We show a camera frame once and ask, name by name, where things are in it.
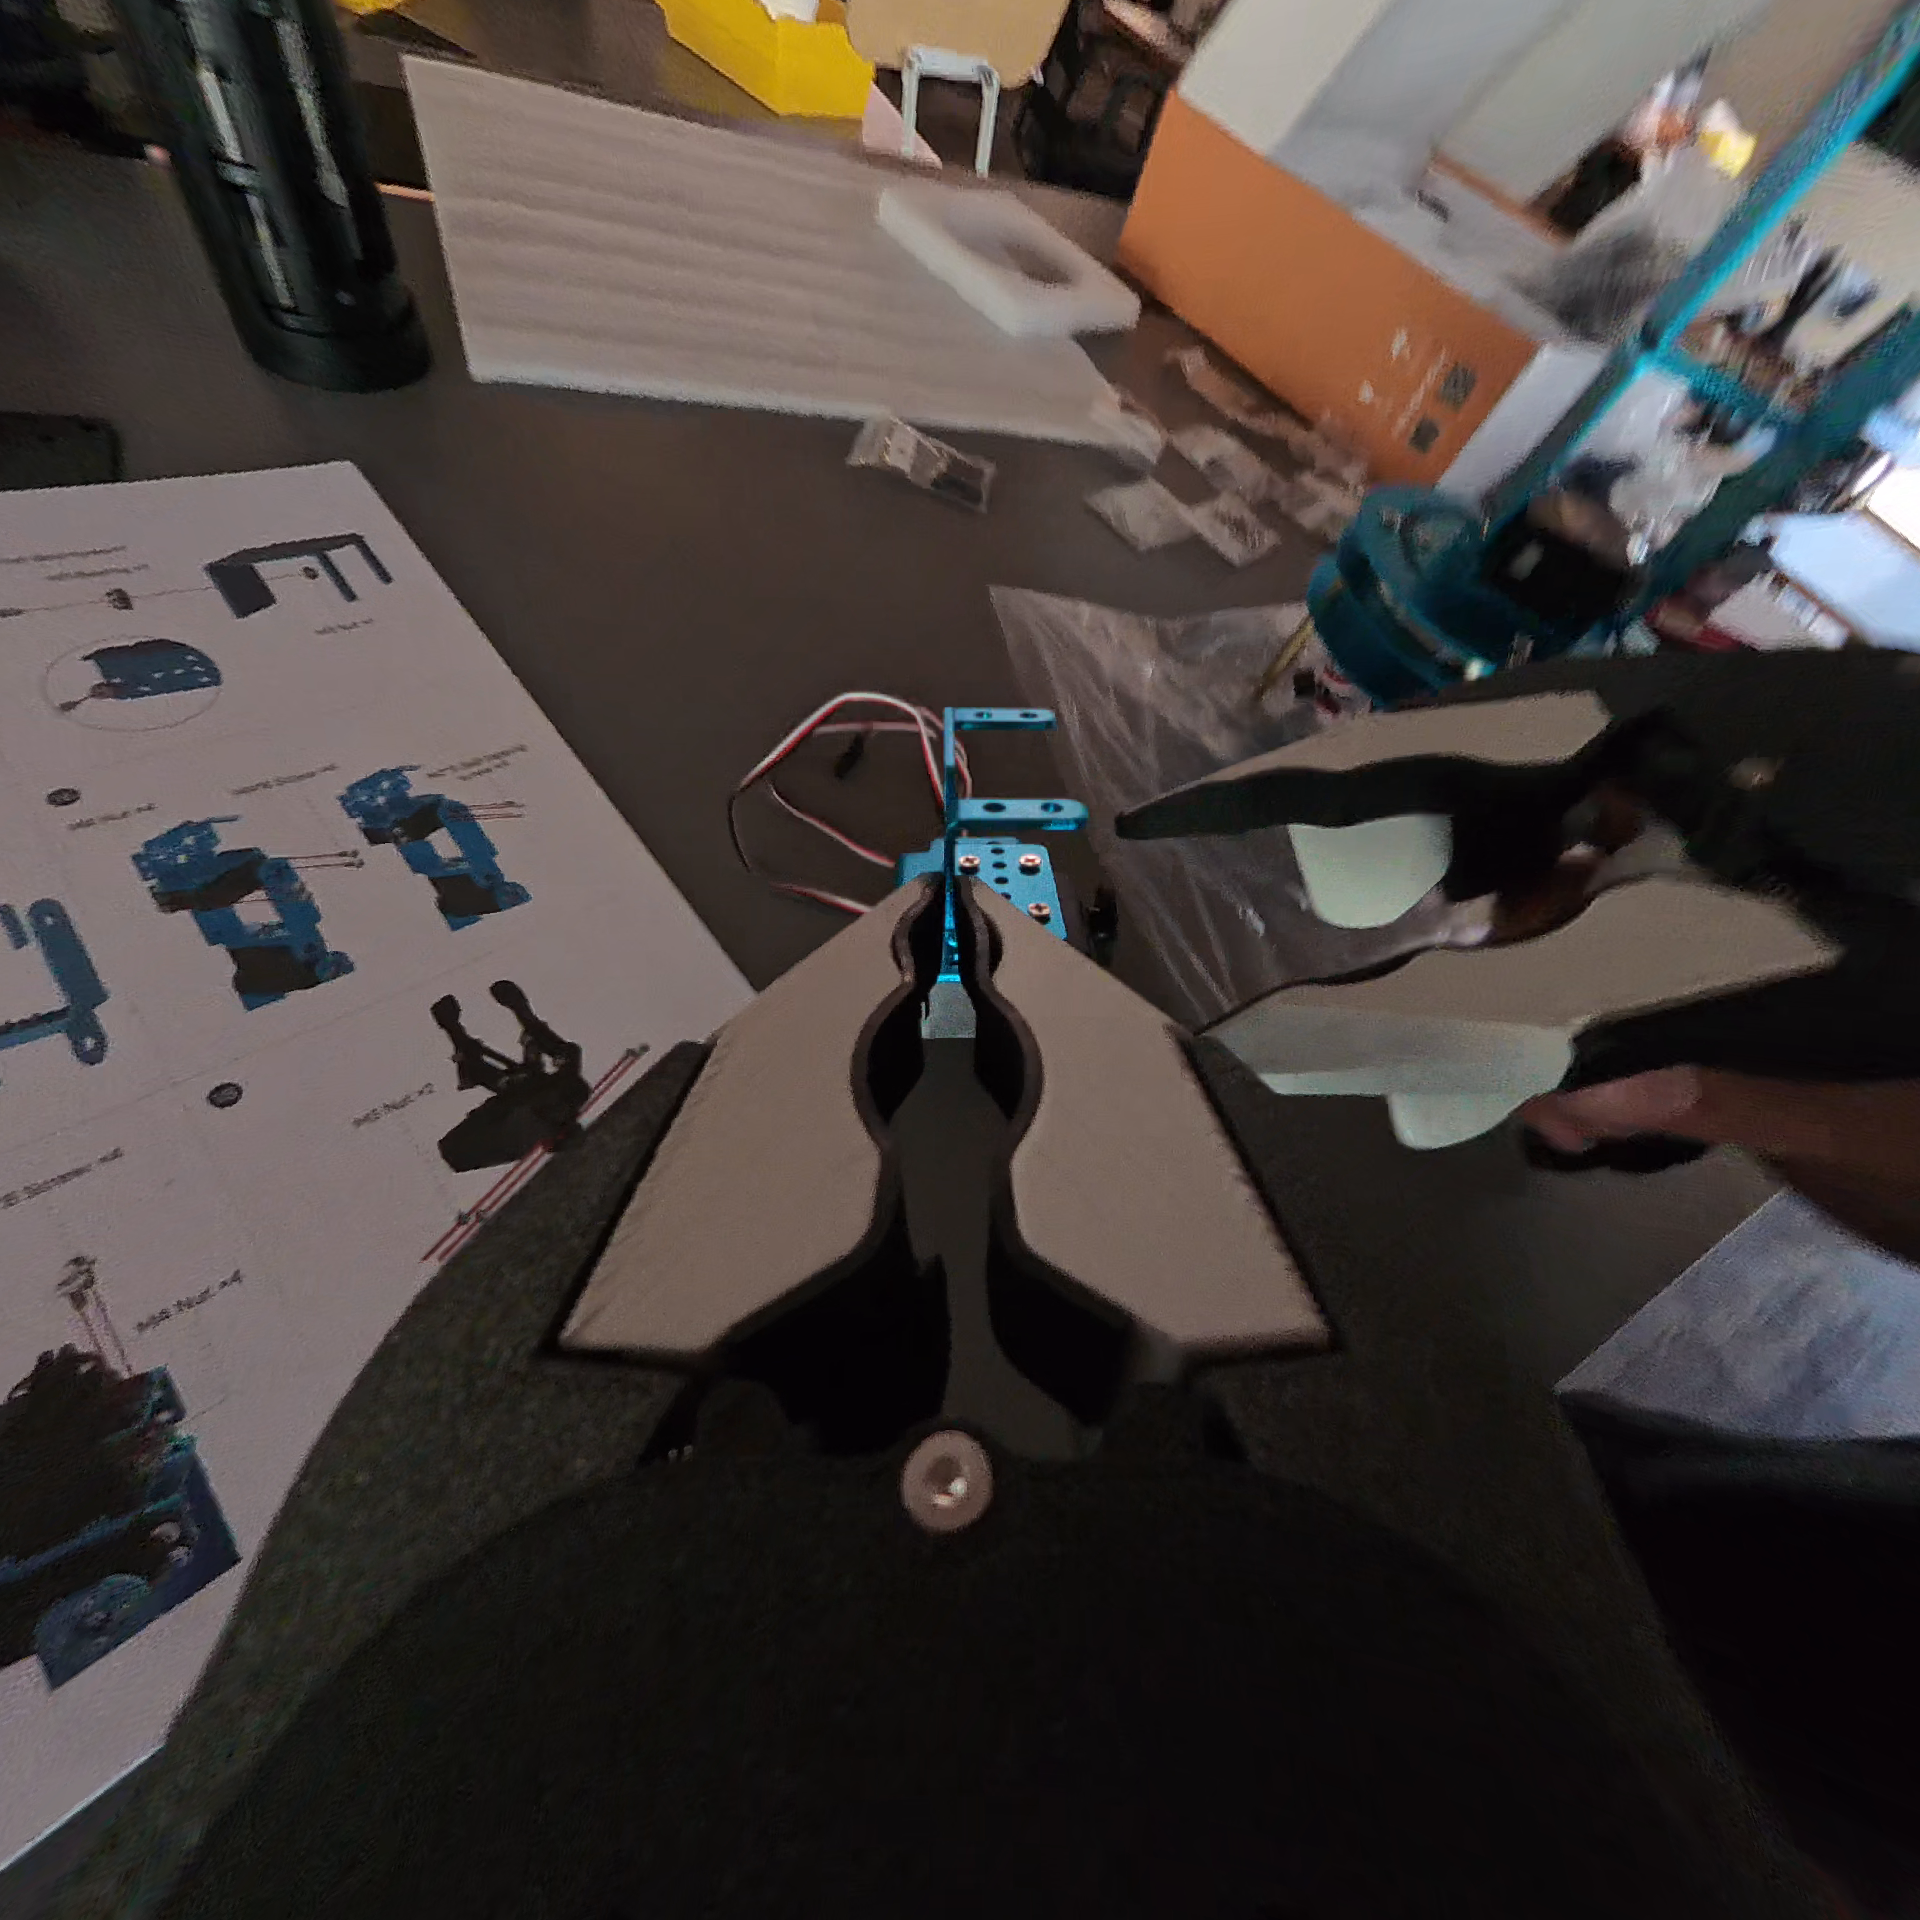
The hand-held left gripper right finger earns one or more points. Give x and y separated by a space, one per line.
1152 1186

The orange and white cardboard box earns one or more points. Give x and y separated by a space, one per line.
1275 269

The wooden panel on clear stand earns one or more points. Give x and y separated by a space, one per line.
960 30

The yellow plastic bin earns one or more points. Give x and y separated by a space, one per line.
764 52

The clear bag with black part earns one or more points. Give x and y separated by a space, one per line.
930 465

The white foam sheet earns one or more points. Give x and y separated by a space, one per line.
674 257

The white foam piece with hole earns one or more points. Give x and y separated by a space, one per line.
938 225

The person's right forearm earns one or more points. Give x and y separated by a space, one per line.
1860 1169

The person's right hand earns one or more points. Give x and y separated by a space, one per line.
1648 1113

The large clear plastic bag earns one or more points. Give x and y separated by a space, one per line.
1140 674

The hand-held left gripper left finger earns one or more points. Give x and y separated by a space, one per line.
749 1186

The dark grey desk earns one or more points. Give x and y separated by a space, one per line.
630 568

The black cylindrical bottle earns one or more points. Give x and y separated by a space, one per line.
285 225

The group of small parts bags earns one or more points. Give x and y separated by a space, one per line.
1200 518

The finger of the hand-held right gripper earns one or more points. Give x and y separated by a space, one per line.
1396 748
1499 1002

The blue servo bracket assembly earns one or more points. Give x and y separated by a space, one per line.
1019 876

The printed assembly manual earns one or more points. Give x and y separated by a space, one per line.
375 720

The black flat device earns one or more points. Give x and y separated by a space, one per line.
54 450

